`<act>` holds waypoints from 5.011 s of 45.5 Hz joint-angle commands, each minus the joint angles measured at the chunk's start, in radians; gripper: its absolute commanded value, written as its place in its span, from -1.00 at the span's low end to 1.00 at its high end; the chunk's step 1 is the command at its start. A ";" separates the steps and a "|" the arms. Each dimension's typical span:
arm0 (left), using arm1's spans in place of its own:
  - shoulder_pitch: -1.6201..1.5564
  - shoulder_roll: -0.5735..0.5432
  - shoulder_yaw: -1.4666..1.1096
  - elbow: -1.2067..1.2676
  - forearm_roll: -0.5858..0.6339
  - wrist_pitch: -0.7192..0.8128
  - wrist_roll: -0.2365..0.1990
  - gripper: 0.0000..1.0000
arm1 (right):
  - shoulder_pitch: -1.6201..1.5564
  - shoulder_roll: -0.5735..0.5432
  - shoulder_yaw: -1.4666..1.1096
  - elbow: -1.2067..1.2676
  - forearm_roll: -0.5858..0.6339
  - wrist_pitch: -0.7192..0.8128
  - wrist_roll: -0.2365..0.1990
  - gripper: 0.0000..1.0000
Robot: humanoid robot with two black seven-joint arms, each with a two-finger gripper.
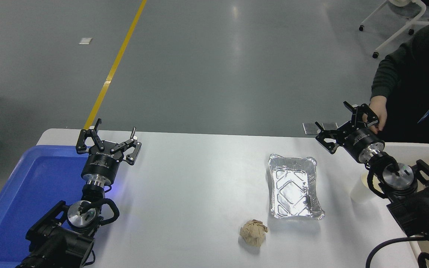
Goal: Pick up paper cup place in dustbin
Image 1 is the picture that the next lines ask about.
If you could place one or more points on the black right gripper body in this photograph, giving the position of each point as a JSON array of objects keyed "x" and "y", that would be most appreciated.
[{"x": 363, "y": 143}]

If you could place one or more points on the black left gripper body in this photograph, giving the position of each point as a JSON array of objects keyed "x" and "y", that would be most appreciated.
[{"x": 102, "y": 165}]

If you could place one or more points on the crumpled tan paper ball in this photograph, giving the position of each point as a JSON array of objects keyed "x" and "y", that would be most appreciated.
[{"x": 253, "y": 233}]

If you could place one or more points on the person's hand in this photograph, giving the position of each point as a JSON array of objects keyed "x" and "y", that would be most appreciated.
[{"x": 380, "y": 109}]

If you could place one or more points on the metal floor plate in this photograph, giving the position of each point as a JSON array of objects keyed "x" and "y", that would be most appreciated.
[
  {"x": 330, "y": 125},
  {"x": 310, "y": 128}
]

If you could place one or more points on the rectangular foil tray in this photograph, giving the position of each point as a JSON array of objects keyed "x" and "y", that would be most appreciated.
[{"x": 292, "y": 186}]

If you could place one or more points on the blue plastic tray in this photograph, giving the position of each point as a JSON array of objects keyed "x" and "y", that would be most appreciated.
[{"x": 32, "y": 186}]

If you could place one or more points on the large pale bin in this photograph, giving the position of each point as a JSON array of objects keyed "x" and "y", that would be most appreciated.
[{"x": 423, "y": 152}]

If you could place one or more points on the white office chair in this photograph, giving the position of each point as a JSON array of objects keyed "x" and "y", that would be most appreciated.
[{"x": 404, "y": 11}]

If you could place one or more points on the white paper cup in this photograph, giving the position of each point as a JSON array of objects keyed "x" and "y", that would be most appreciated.
[{"x": 358, "y": 190}]

